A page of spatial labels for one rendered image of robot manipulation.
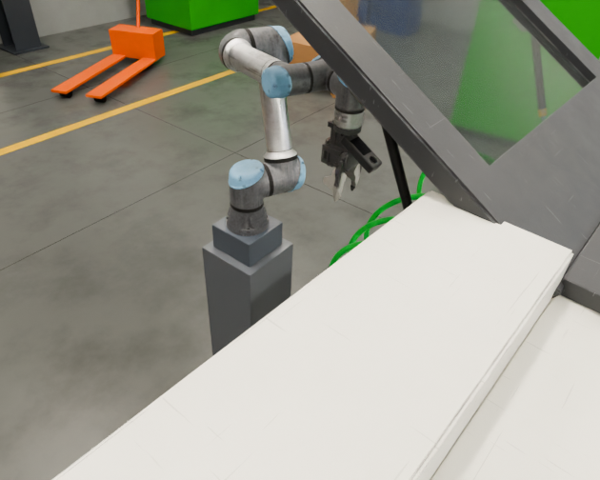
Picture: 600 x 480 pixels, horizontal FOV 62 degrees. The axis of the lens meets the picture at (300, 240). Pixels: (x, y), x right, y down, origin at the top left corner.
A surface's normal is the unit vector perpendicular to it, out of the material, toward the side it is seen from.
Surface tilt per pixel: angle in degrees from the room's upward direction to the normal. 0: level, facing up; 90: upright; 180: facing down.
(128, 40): 90
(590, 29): 90
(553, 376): 0
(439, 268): 0
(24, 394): 0
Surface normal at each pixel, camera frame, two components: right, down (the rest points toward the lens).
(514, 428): 0.04, -0.79
